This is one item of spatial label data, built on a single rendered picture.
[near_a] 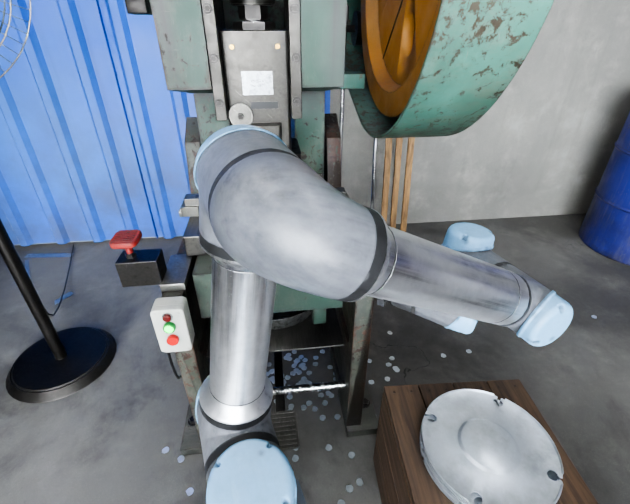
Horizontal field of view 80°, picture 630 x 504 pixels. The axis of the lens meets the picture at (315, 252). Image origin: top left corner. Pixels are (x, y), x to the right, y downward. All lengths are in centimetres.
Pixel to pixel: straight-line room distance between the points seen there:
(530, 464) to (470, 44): 84
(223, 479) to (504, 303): 42
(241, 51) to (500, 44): 53
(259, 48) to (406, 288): 71
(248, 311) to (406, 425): 64
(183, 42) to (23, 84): 163
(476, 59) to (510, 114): 191
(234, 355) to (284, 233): 27
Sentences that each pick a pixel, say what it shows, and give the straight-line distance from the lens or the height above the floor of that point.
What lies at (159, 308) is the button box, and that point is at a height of 63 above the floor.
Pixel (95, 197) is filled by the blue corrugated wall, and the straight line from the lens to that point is 255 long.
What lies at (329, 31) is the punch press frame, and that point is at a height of 117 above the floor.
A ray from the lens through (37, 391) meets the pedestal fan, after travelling 179.
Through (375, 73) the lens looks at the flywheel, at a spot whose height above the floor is 106.
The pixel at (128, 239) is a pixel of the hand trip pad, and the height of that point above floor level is 76.
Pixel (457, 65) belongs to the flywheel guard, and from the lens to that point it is 77.
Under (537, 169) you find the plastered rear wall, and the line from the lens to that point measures 292.
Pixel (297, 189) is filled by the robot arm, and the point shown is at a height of 107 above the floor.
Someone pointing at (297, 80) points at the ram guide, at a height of 107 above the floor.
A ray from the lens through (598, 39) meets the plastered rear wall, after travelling 287.
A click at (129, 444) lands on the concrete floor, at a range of 152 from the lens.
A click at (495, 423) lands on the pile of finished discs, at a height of 39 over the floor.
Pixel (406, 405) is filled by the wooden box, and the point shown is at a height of 35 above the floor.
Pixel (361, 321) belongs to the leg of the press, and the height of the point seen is 50.
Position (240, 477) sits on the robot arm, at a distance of 59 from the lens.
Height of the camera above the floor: 119
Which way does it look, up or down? 32 degrees down
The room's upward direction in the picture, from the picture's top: straight up
